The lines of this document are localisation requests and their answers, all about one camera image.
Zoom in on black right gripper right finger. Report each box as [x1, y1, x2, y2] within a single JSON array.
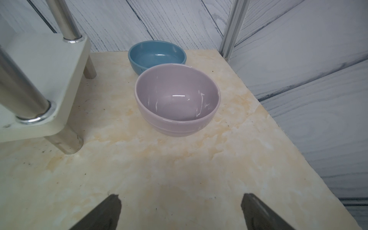
[[241, 193, 295, 230]]

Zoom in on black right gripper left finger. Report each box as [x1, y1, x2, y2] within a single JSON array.
[[70, 194, 122, 230]]

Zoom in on white two-tier shelf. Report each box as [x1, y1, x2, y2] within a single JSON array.
[[1, 1, 96, 154]]

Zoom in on lilac ceramic bowl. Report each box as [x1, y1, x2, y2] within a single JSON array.
[[135, 63, 221, 137]]

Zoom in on blue ceramic bowl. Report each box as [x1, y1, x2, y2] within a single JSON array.
[[128, 40, 187, 75]]

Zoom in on right aluminium frame post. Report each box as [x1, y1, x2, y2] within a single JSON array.
[[219, 0, 251, 62]]

